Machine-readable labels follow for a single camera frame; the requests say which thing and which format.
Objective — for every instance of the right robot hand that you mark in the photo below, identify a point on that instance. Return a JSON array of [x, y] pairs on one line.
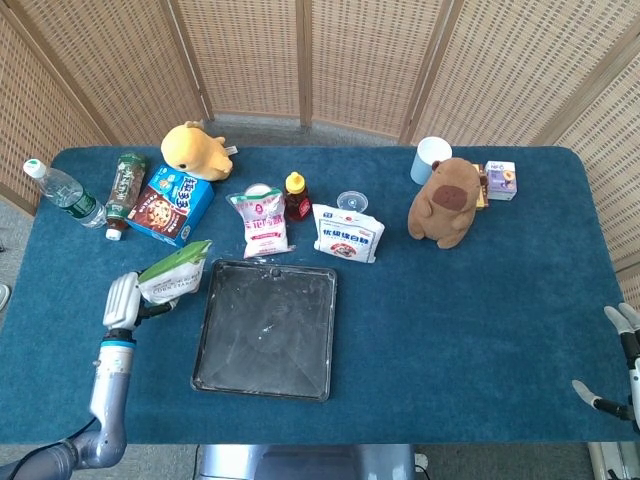
[[631, 355]]

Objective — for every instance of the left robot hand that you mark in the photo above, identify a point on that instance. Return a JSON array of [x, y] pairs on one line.
[[122, 297]]

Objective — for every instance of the green white corn starch bag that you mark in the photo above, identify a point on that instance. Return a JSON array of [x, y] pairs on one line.
[[175, 275]]

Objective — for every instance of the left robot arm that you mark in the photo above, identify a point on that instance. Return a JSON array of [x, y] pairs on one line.
[[110, 390]]

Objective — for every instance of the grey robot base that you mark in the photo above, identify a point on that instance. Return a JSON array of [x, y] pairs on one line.
[[305, 462]]

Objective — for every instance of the blue cookie box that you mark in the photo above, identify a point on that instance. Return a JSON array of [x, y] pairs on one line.
[[172, 207]]

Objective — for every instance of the brown tea bottle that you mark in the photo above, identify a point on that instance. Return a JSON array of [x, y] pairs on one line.
[[123, 192]]

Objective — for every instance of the clear water bottle green label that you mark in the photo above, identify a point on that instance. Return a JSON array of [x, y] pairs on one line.
[[67, 194]]

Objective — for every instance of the black baking tray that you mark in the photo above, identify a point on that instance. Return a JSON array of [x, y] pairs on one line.
[[267, 327]]

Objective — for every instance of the white bag pink print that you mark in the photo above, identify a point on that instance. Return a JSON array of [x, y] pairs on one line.
[[264, 225]]

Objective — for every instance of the yellow plush toy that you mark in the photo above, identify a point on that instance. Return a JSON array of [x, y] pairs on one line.
[[195, 151]]

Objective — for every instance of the small white round bowl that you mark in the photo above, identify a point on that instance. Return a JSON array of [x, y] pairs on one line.
[[257, 189]]

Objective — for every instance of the blue table cloth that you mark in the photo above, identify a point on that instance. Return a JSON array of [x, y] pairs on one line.
[[450, 325]]

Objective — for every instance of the honey bottle yellow cap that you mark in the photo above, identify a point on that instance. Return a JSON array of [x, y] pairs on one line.
[[297, 201]]

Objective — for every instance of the purple white drink carton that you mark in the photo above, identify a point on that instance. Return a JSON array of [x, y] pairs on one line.
[[501, 180]]

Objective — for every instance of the brown yellow snack box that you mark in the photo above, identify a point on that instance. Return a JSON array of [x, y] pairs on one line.
[[482, 192]]

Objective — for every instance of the white sugar bag blue print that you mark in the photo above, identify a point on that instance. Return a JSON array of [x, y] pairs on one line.
[[347, 235]]

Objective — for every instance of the brown capybara plush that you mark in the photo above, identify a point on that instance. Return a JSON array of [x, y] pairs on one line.
[[445, 202]]

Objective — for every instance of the clear round plastic container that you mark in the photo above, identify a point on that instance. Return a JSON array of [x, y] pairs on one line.
[[352, 201]]

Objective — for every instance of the light blue cup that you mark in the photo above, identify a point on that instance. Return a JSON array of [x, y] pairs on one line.
[[427, 160]]

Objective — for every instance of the woven wooden folding screen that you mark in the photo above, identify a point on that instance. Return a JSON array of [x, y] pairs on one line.
[[350, 55]]

